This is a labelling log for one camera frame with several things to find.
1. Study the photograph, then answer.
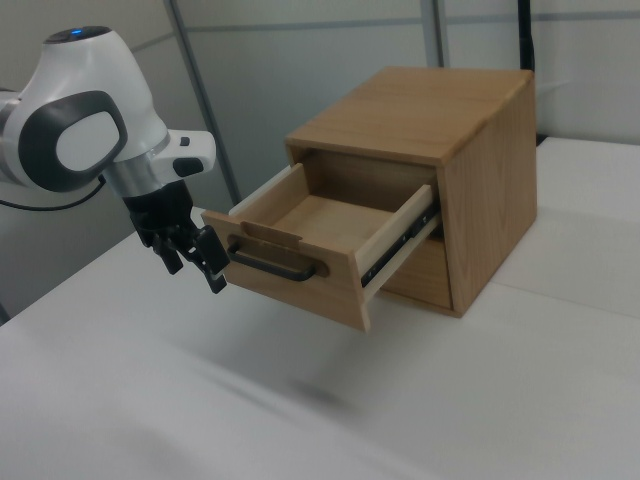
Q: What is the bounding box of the wooden drawer with black handle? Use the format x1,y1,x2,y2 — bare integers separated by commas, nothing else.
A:
201,162,444,334

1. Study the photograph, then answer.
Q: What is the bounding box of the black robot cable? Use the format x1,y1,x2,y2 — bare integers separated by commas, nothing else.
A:
0,172,110,211

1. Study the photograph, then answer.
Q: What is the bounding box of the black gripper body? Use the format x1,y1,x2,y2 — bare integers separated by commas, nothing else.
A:
122,182,199,247

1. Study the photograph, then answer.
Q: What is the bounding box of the grey partition post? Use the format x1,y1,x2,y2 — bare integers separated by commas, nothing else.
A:
425,0,447,69

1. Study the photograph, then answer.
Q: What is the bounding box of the wooden cabinet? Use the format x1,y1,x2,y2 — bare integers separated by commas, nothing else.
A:
284,67,539,320

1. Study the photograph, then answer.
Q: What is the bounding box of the thin black pole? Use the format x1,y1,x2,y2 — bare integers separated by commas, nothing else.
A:
516,0,540,71

